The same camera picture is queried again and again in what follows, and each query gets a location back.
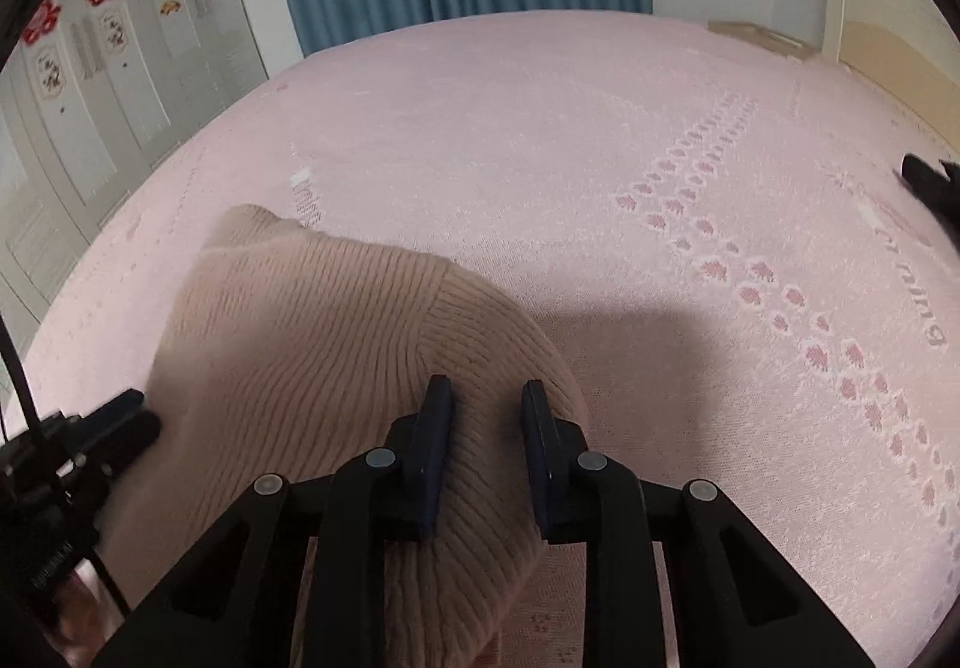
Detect wooden bedside table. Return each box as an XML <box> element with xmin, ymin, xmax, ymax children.
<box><xmin>708</xmin><ymin>20</ymin><xmax>818</xmax><ymax>62</ymax></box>

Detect black garment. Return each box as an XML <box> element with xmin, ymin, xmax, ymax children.
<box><xmin>900</xmin><ymin>153</ymin><xmax>960</xmax><ymax>244</ymax></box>

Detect person's left hand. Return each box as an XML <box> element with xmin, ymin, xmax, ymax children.
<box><xmin>52</xmin><ymin>564</ymin><xmax>122</xmax><ymax>666</ymax></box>

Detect black cable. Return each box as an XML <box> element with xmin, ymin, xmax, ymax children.
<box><xmin>0</xmin><ymin>314</ymin><xmax>134</xmax><ymax>616</ymax></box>

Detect beige wooden headboard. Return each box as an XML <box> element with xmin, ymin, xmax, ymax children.
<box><xmin>822</xmin><ymin>0</ymin><xmax>958</xmax><ymax>148</ymax></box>

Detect beige ribbed knit sweater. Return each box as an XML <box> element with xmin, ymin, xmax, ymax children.
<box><xmin>104</xmin><ymin>205</ymin><xmax>587</xmax><ymax>666</ymax></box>

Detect pink patterned bed sheet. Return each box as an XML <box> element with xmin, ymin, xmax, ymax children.
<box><xmin>26</xmin><ymin>12</ymin><xmax>958</xmax><ymax>666</ymax></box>

